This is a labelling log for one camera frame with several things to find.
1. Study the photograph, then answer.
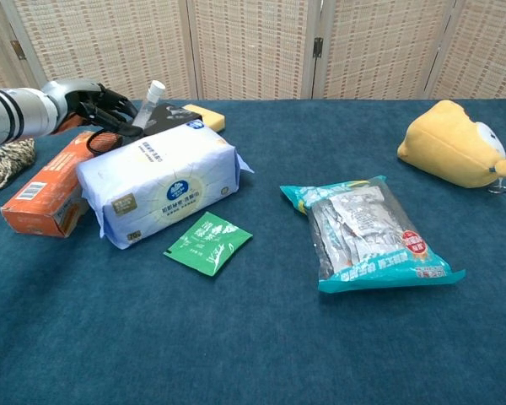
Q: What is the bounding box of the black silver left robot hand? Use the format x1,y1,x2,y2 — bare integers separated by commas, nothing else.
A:
41,79,144,138

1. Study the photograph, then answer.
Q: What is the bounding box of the clear white-capped test tube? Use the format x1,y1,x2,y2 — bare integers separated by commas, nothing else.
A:
132,79,167,130

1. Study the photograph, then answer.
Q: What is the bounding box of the black printed box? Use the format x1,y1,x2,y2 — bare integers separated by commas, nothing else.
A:
142,102,208,138

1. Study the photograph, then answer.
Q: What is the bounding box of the orange cardboard box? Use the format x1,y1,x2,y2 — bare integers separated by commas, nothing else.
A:
0,130,124,239

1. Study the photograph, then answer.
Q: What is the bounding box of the white blue tissue pack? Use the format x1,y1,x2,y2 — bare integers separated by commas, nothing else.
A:
75,119,255,251

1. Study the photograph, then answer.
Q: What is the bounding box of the yellow sponge block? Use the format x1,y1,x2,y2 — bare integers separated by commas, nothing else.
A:
181,104,227,132

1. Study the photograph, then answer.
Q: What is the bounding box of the green tea sachet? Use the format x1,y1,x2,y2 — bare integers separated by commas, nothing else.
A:
163,211,254,278

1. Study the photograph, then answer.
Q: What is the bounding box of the blue felt table cover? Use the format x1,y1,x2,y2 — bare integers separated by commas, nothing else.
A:
0,99,506,405

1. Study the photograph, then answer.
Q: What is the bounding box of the teal snack bag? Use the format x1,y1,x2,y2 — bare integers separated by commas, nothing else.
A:
279,175,467,294

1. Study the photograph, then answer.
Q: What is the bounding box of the yellow plush toy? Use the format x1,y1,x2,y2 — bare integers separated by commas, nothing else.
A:
396,100,506,190

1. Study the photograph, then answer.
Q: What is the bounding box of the beige braided rope bundle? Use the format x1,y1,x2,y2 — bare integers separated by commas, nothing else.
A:
0,138,37,197

